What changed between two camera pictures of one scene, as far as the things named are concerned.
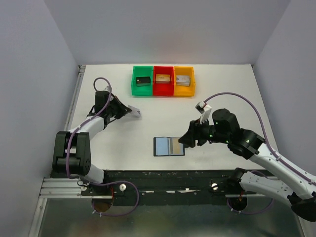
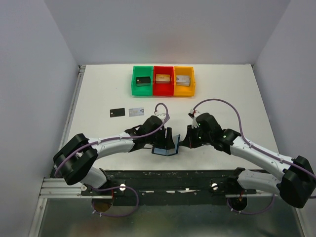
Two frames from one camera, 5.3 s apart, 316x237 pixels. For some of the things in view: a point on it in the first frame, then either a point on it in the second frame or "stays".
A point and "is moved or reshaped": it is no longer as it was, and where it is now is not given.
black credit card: (141, 81) stays
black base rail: (159, 187) stays
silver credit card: (182, 80) stays
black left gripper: (123, 110) -> (169, 140)
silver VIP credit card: (135, 111) is moved or reshaped
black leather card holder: (168, 146) is moved or reshaped
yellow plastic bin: (184, 91) stays
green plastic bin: (142, 71) stays
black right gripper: (194, 132) stays
